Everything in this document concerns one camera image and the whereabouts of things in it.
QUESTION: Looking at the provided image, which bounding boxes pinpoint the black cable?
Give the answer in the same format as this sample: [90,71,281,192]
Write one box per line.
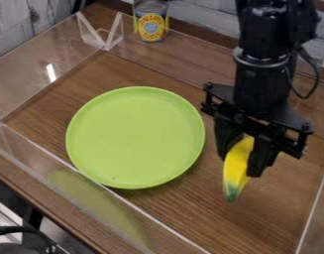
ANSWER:
[0,225,51,254]

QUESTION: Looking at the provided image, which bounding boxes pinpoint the yellow labelled tin can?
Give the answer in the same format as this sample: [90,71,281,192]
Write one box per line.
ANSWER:
[133,0,170,43]

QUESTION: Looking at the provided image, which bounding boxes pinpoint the yellow toy banana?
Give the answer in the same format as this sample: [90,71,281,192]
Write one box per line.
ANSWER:
[222,136,285,203]

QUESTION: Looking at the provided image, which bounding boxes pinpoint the clear acrylic enclosure walls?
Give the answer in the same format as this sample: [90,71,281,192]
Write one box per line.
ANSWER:
[0,5,324,254]

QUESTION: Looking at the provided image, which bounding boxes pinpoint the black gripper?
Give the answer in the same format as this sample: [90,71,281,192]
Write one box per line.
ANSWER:
[202,55,314,178]

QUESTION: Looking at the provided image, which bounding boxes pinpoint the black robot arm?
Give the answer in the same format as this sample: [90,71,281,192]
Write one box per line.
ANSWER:
[203,0,321,178]

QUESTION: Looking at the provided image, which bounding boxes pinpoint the green round plate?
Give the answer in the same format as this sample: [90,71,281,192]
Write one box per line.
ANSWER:
[66,86,206,190]

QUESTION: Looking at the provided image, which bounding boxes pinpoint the black metal table bracket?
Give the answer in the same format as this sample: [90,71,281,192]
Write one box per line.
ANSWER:
[22,206,71,254]

